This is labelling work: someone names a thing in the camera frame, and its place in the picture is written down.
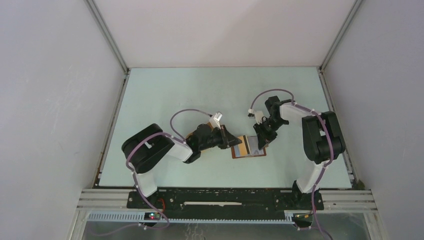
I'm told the brown leather card holder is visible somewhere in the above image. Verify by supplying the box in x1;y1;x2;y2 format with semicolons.
231;135;267;159

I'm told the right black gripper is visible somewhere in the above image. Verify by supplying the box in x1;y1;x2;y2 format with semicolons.
253;117;287;150

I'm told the orange plastic card tray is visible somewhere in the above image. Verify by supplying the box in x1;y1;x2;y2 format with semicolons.
185;123;215;153

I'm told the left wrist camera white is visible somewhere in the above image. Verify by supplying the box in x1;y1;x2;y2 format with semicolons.
208;111;223;129

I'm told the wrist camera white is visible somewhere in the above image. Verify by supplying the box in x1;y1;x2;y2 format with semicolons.
208;111;223;129
247;108;266;125

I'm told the aluminium frame rail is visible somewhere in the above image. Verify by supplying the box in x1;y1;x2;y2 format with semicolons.
76;189;378;214

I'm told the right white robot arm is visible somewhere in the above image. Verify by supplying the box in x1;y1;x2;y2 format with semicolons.
248;96;346;209

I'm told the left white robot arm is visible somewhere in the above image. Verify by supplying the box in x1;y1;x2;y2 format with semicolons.
121;123;242;208

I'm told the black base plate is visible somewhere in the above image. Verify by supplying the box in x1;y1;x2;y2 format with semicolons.
126;187;324;221

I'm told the white cable duct strip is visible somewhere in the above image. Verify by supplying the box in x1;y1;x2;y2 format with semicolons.
86;211;294;224

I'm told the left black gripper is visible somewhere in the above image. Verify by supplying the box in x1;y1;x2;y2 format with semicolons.
199;124;242;151

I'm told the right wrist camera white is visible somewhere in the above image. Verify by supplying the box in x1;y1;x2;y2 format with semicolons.
247;108;266;125

